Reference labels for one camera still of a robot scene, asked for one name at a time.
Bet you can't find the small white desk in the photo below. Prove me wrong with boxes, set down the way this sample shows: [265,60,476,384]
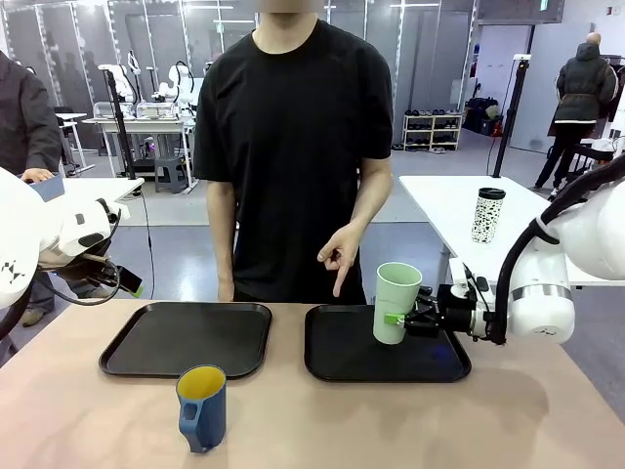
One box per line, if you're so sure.
[53,111,97,175]

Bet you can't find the person in dark jacket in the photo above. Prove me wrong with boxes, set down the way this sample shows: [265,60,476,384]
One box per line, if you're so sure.
[0,50,106,328]

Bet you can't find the wooden shoe rack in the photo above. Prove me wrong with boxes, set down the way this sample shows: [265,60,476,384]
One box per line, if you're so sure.
[402,112,464,152]

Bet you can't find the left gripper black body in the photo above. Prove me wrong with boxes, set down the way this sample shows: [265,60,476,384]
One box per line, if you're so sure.
[67,253,123,295]

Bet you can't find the blue cup yellow inside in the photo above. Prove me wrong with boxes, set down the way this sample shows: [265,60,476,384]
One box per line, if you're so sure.
[175,363,229,454]

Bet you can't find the black bag pile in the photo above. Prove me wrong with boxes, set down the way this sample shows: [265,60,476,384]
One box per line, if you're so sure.
[463,96,504,137]

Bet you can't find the pale green tall cup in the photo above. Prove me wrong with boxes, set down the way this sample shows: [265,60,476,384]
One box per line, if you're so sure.
[372,262,423,347]

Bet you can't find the person in black t-shirt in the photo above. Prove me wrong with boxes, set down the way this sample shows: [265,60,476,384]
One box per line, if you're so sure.
[192,0,396,305]

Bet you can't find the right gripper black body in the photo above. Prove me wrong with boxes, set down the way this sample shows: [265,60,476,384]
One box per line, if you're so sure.
[436,280,479,339]

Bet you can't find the right arm black hose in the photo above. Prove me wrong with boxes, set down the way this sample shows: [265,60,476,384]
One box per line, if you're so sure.
[490,153,625,346]

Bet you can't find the black utility trolley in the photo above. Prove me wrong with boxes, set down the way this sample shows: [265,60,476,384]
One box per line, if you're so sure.
[565,136,625,185]

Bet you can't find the person's left hand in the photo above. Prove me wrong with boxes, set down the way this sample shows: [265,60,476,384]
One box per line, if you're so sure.
[316,225,363,298]

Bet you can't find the black stand white top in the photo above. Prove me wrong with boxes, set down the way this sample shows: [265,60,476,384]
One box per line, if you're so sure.
[491,54,532,180]

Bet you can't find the black plastic tray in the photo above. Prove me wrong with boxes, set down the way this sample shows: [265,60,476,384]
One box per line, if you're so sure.
[99,301,273,381]
[304,303,473,384]

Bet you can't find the white tumbler black spots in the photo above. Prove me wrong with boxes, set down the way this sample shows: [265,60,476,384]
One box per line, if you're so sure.
[471,187,507,244]

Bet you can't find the white workbench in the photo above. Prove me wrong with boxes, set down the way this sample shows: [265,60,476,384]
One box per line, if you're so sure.
[81,115,199,192]

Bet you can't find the person's right forearm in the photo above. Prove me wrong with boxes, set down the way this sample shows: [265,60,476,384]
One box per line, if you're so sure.
[206,204,238,284]

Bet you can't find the white table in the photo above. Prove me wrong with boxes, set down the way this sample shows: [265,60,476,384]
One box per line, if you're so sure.
[58,176,146,221]
[397,174,625,307]

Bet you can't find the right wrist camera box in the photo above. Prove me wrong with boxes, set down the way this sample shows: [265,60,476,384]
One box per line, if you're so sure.
[447,257,489,300]

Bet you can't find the person in black puffer jacket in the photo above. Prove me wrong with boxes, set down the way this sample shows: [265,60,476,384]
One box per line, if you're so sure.
[534,32,620,190]

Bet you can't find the clear plastic box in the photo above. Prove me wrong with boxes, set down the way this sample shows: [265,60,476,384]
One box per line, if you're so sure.
[92,101,136,121]
[135,101,180,121]

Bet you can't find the person's left forearm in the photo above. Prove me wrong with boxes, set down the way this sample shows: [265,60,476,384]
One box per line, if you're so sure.
[343,188,394,241]

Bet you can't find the black camera stand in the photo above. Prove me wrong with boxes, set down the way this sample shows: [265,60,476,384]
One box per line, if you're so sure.
[97,64,138,181]

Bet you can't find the grey step stool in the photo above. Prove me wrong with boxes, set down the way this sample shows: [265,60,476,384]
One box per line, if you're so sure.
[154,155,189,194]

